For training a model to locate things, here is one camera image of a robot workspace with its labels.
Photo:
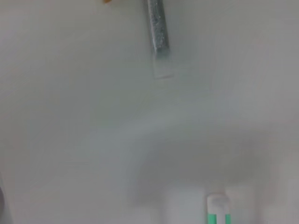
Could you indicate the silver marker pen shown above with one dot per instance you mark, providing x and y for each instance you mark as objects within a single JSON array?
[{"x": 158, "y": 28}]

